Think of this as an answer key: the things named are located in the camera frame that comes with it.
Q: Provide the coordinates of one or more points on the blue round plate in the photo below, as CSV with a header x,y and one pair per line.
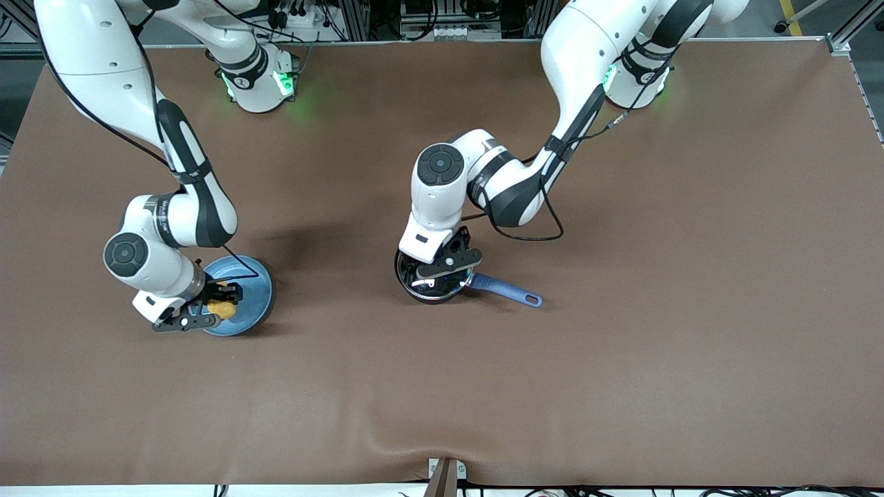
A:
x,y
255,304

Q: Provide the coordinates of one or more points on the glass lid blue knob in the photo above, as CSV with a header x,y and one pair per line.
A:
x,y
435,290

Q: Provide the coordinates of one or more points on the white power strip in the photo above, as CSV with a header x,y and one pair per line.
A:
x,y
450,32

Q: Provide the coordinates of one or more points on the metal mat corner bracket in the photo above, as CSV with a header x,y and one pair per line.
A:
x,y
838,45

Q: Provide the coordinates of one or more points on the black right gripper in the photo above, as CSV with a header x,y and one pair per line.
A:
x,y
215,293

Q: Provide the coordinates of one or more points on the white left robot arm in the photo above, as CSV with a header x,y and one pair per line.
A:
x,y
580,55

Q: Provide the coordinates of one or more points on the aluminium frame post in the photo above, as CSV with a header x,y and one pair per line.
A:
x,y
356,19

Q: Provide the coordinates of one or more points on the brown table mat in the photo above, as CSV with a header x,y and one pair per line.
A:
x,y
442,386

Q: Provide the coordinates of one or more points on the yellow potato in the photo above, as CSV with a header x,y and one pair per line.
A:
x,y
222,310

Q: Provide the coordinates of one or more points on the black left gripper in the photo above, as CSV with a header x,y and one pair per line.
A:
x,y
458,243

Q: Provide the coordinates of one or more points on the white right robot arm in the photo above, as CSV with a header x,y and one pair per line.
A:
x,y
90,55

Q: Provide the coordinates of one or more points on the metal table clamp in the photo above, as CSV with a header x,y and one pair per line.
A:
x,y
445,476

